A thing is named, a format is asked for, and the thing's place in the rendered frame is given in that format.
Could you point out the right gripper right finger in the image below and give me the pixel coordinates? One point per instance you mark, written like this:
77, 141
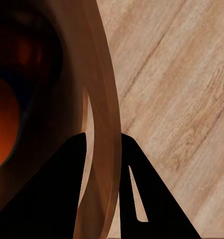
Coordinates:
166, 219

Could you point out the trash can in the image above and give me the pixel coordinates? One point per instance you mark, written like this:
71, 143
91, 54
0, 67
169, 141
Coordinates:
74, 28

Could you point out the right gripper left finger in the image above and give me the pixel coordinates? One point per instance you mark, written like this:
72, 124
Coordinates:
46, 206

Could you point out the can of soda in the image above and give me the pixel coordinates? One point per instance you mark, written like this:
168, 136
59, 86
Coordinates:
10, 121
27, 89
29, 55

